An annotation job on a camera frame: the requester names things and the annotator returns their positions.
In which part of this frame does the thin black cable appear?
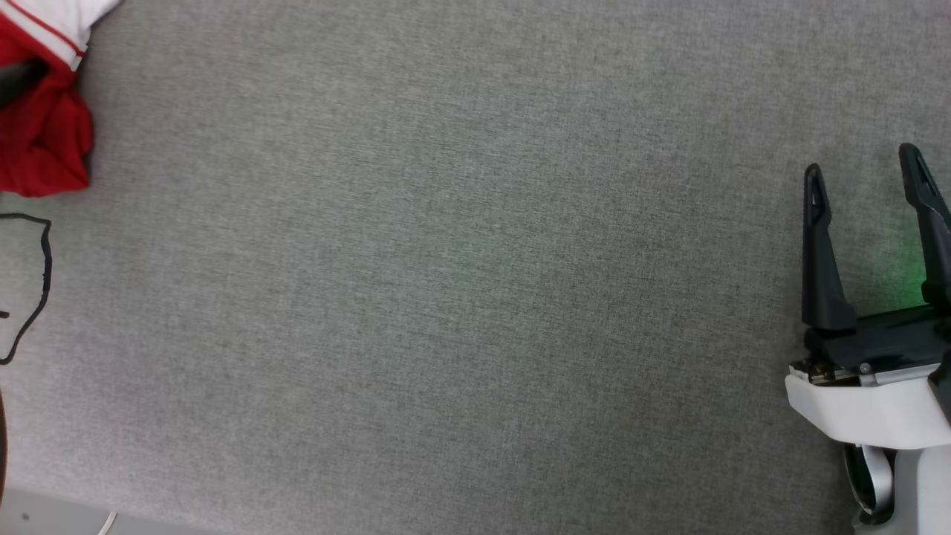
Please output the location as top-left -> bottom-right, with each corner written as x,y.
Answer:
0,213 -> 53,366

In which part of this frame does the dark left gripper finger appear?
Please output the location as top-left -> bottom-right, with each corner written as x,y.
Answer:
0,59 -> 51,108

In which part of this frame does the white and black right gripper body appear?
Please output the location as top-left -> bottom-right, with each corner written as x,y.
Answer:
785,305 -> 951,450

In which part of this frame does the grey fabric sofa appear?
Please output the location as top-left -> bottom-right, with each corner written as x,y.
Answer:
0,0 -> 951,535

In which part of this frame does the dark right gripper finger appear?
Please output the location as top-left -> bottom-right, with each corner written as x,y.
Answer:
898,143 -> 951,307
802,163 -> 857,332

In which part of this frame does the red garment with white trim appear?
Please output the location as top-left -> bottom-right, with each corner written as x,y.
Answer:
0,0 -> 123,198

